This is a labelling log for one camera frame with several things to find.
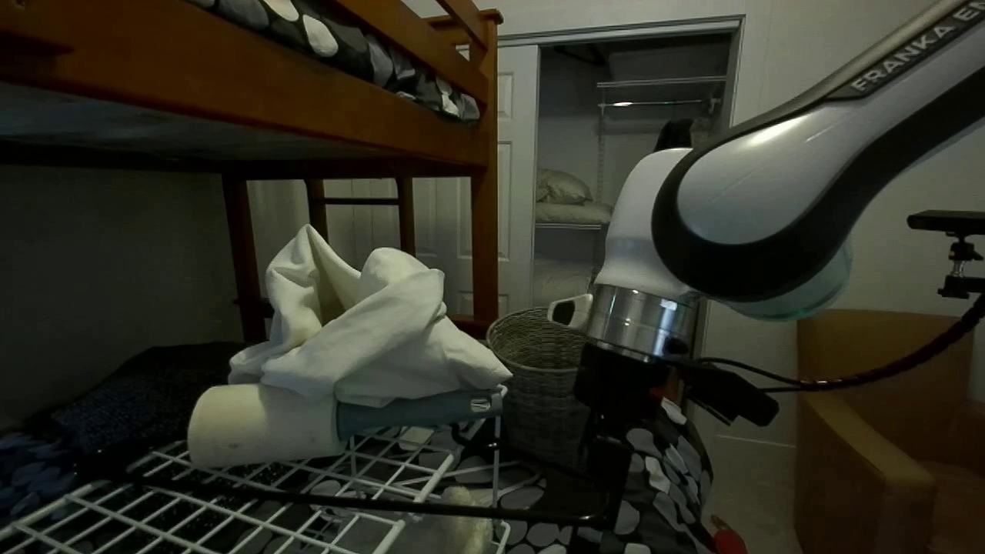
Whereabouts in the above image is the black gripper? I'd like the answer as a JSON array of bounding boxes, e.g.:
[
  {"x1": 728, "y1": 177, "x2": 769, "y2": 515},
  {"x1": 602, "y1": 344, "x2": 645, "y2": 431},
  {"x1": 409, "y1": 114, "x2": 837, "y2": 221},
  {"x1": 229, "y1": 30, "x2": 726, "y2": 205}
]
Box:
[{"x1": 569, "y1": 341, "x2": 708, "y2": 448}]

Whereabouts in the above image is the white teddy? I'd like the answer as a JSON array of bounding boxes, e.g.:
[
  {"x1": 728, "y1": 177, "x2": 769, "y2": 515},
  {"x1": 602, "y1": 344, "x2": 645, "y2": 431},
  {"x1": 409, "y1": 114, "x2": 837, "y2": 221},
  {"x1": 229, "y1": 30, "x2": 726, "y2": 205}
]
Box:
[{"x1": 407, "y1": 484, "x2": 498, "y2": 554}]

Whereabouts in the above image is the gray wicker basket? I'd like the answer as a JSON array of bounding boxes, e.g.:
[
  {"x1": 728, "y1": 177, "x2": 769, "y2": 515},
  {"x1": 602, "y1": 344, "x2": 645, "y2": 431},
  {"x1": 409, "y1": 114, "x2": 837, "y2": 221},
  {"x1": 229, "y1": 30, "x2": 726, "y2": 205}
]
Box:
[{"x1": 483, "y1": 305, "x2": 620, "y2": 478}]

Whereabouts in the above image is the black duvet with gray dots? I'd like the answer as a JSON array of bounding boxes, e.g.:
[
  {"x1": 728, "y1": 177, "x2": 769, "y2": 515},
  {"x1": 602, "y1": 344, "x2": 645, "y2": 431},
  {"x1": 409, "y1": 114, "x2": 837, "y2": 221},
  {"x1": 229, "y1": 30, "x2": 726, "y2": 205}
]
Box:
[{"x1": 440, "y1": 386, "x2": 724, "y2": 554}]

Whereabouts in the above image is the small red object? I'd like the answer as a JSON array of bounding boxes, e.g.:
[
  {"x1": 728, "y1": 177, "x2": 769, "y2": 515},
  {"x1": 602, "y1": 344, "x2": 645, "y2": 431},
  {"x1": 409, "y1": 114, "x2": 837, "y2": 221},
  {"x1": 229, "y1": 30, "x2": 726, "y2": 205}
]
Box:
[{"x1": 708, "y1": 516, "x2": 750, "y2": 554}]

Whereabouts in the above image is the pillow on closet shelf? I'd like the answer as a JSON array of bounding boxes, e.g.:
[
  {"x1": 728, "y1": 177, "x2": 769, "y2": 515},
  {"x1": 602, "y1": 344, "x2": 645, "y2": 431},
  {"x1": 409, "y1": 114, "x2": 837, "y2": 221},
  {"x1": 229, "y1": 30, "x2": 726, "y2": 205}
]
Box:
[{"x1": 531, "y1": 166, "x2": 596, "y2": 210}]

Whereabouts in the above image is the brown cardboard box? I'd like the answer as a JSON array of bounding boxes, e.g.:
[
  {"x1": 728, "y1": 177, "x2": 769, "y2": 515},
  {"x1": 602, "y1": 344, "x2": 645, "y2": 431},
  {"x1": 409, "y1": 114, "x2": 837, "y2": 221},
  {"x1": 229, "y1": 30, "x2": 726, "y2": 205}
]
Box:
[{"x1": 792, "y1": 305, "x2": 985, "y2": 554}]

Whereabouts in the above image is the white crumpled cloth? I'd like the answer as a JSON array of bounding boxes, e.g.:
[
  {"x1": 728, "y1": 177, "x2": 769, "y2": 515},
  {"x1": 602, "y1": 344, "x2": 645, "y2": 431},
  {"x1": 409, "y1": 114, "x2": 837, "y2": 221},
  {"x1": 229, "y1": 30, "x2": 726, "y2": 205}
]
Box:
[{"x1": 225, "y1": 221, "x2": 515, "y2": 409}]

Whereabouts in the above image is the white rolled cylinder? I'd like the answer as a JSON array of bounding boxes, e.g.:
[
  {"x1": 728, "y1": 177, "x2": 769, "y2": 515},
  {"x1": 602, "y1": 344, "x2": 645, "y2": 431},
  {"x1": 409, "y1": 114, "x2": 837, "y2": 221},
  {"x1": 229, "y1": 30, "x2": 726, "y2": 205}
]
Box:
[{"x1": 183, "y1": 378, "x2": 346, "y2": 471}]

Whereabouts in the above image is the dotted bedding of bunk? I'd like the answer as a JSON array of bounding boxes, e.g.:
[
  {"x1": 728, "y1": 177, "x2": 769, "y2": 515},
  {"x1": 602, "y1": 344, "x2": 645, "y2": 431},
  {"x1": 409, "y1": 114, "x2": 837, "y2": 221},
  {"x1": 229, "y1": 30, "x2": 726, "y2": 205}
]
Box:
[{"x1": 189, "y1": 0, "x2": 487, "y2": 127}]

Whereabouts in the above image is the dark blue blanket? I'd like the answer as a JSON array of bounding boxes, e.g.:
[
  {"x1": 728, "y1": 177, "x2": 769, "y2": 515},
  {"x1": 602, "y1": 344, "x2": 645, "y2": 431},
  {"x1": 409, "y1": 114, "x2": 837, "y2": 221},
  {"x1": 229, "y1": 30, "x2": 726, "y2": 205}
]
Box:
[{"x1": 0, "y1": 341, "x2": 249, "y2": 526}]

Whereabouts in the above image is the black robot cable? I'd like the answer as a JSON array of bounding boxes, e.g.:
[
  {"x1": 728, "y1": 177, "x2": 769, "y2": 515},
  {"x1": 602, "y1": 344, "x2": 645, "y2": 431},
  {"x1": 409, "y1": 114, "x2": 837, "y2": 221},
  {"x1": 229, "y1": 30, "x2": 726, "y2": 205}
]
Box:
[{"x1": 697, "y1": 289, "x2": 985, "y2": 397}]

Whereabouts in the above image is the black camera on tripod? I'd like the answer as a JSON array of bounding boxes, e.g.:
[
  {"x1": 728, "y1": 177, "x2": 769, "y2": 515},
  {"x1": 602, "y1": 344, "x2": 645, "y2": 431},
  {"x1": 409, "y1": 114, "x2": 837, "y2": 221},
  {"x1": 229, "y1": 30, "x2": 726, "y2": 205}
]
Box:
[{"x1": 905, "y1": 205, "x2": 985, "y2": 301}]

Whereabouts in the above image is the white wire shelf rack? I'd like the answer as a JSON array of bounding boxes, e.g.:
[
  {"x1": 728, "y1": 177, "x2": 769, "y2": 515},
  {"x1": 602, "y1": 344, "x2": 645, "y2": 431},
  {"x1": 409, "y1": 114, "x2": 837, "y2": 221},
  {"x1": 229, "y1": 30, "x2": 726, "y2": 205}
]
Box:
[{"x1": 0, "y1": 417, "x2": 518, "y2": 554}]

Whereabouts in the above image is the wooden bunk bed frame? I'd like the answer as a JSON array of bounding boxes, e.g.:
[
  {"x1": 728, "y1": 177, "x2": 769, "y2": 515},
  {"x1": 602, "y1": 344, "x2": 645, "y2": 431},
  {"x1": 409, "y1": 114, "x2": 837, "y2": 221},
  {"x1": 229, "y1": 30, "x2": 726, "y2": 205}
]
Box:
[{"x1": 0, "y1": 0, "x2": 506, "y2": 347}]

